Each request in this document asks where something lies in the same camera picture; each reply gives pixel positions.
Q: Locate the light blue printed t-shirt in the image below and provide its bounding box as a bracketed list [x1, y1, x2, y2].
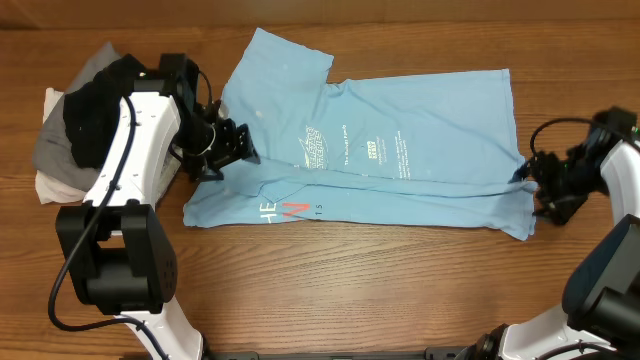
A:
[183, 29, 536, 240]

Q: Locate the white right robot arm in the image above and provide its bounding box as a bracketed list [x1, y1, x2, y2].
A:
[457, 107, 639, 360]

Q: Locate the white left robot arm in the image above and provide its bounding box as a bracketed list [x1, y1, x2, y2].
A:
[47, 71, 260, 359]

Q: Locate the black folded garment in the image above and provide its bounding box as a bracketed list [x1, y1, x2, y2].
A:
[63, 54, 146, 169]

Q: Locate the grey folded garment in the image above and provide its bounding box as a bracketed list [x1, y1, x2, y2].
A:
[32, 42, 121, 191]

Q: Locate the white folded garment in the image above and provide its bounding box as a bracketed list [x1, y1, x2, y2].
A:
[35, 87, 86, 204]

